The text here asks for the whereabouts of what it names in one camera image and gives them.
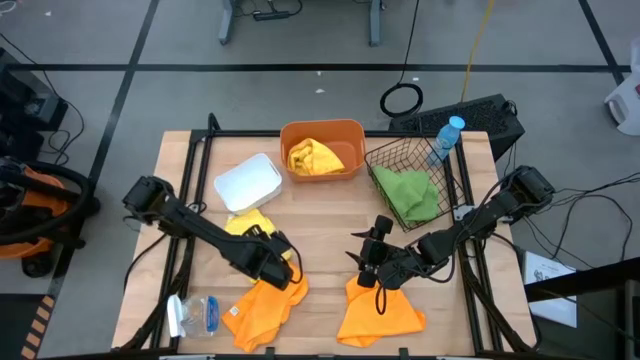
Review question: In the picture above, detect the yellow hanging cable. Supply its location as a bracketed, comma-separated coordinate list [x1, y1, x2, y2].
[459, 0, 496, 104]

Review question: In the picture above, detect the yellow microfiber towel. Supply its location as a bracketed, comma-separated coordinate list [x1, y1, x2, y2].
[286, 137, 347, 177]
[223, 207, 294, 264]

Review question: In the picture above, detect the black mat with orange stripes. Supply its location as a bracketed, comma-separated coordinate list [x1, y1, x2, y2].
[0, 293, 56, 360]

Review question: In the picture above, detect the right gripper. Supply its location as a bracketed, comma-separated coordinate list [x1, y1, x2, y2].
[344, 214, 426, 292]

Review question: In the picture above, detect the black aluminium rig frame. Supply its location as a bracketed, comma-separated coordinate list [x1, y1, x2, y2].
[117, 112, 544, 359]

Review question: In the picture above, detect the orange plastic basket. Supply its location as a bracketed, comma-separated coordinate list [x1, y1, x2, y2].
[279, 118, 367, 184]

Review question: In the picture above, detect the clear bottle with blue cap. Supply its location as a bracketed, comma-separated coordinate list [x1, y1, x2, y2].
[427, 114, 467, 169]

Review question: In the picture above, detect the black power strip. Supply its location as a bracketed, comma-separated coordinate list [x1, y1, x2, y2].
[252, 9, 291, 22]

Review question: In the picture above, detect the black hanging cable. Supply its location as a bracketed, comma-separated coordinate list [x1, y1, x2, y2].
[378, 0, 425, 120]

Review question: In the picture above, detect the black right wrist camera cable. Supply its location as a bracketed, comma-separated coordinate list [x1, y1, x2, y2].
[373, 279, 389, 316]

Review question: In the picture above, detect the clear bottle with blue label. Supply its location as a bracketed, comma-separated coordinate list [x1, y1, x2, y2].
[166, 293, 221, 339]

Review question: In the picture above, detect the orange towel with white tag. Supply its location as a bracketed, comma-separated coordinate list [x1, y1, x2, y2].
[221, 262, 310, 354]

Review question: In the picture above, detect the orange microfiber towel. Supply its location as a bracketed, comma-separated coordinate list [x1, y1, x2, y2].
[336, 273, 428, 350]

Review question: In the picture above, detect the black equipment case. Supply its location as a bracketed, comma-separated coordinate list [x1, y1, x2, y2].
[0, 47, 69, 161]

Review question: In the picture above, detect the white step stool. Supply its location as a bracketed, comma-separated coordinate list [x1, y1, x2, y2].
[603, 34, 640, 136]

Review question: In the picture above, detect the green microfiber towel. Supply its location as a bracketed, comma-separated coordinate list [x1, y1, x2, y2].
[371, 164, 426, 204]
[394, 182, 442, 225]

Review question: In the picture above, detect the orange and black vacuum cleaner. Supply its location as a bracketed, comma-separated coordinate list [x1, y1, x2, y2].
[0, 157, 101, 279]

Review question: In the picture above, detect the white plastic basket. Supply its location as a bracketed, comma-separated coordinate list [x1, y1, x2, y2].
[213, 152, 284, 216]

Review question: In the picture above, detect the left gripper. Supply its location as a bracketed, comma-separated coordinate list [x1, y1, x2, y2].
[237, 237, 295, 292]

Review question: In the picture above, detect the grey desk frame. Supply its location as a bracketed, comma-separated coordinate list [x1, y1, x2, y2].
[218, 0, 386, 49]

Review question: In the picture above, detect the black left wrist camera cable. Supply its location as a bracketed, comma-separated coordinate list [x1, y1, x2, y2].
[277, 233, 305, 285]

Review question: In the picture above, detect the black computer tower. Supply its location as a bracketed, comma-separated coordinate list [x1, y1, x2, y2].
[388, 93, 526, 161]

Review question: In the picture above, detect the black side table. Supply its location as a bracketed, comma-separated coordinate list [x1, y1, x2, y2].
[524, 257, 640, 360]

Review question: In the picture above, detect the white printed paper sheet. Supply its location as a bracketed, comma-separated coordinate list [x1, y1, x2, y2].
[522, 249, 579, 329]

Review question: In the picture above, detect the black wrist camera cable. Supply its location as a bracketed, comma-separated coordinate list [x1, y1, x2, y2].
[373, 279, 389, 316]
[277, 233, 305, 285]

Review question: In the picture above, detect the black wire basket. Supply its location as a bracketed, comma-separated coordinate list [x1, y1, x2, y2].
[363, 133, 474, 235]

